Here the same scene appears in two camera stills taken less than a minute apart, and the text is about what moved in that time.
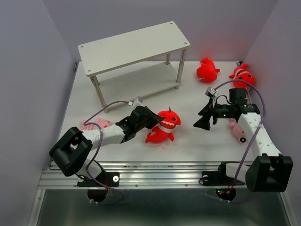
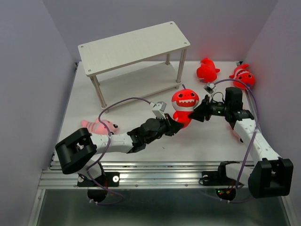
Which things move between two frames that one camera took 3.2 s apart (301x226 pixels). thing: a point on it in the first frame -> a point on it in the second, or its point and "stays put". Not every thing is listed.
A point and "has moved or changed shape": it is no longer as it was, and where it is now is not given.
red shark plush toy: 161,132 has moved or changed shape
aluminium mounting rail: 134,174 stays put
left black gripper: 154,119 -> 171,125
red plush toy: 207,72 stays put
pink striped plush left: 96,124 stays put
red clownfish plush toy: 242,73 stays put
